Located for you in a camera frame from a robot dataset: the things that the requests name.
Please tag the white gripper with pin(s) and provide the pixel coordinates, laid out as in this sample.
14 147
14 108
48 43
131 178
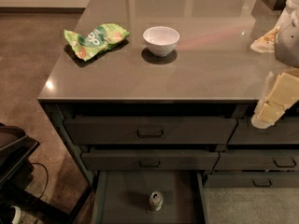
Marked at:
288 46

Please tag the top right drawer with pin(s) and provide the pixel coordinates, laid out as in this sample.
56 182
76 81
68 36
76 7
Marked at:
285 131

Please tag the middle right drawer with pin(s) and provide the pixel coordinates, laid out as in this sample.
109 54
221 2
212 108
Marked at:
258 160

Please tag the grey drawer cabinet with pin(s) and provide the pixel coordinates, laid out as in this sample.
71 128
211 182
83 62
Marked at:
212 72

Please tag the bottom right drawer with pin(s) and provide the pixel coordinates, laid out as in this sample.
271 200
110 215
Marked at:
256 180

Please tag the open bottom left drawer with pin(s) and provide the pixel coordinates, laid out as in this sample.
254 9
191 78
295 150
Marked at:
122 197

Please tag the middle left drawer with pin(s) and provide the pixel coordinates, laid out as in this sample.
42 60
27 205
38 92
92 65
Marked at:
149 159

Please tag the top left drawer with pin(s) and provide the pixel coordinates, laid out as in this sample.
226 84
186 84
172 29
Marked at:
149 130

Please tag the white plastic jar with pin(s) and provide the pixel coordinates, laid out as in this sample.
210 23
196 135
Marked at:
292 6

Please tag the white bowl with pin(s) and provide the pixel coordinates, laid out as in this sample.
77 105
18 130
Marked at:
161 40

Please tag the green snack bag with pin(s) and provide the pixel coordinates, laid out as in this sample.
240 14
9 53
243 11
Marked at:
101 39

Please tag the black cart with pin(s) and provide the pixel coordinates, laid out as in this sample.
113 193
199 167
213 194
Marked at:
15 175

